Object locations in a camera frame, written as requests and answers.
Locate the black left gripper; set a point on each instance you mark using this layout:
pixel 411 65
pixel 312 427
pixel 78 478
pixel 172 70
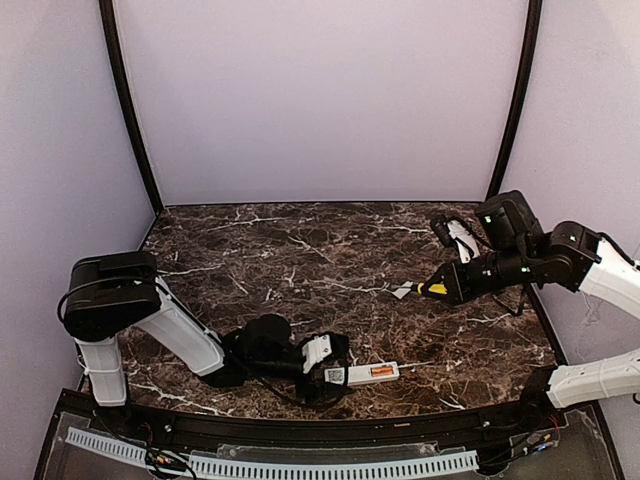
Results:
pixel 310 380

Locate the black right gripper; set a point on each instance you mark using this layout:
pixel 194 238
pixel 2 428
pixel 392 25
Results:
pixel 458 282

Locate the yellow handled screwdriver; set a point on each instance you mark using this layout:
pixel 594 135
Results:
pixel 434 288

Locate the white battery cover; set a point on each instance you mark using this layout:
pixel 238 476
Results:
pixel 403 290

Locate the white remote control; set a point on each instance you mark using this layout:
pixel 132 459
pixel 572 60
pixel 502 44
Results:
pixel 358 375

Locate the orange battery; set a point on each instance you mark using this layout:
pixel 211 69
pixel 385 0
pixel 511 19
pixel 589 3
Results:
pixel 382 371

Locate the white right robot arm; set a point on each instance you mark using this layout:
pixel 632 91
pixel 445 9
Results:
pixel 572 256

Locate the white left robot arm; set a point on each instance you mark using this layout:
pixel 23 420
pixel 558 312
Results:
pixel 110 293

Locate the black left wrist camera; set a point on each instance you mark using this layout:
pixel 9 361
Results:
pixel 326 346

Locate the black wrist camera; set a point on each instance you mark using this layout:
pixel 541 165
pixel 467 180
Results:
pixel 326 346
pixel 455 232

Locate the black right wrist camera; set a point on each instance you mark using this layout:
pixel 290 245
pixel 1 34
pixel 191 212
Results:
pixel 455 232

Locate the black right frame post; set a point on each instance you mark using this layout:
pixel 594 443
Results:
pixel 525 64

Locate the black frame post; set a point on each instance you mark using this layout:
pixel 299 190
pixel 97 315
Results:
pixel 525 64
pixel 125 98

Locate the black front table rail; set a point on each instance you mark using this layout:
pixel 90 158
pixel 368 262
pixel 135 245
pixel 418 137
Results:
pixel 489 427

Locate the white slotted cable duct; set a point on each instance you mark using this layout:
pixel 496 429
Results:
pixel 239 462

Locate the black left frame post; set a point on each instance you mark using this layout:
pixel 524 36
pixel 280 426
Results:
pixel 125 98

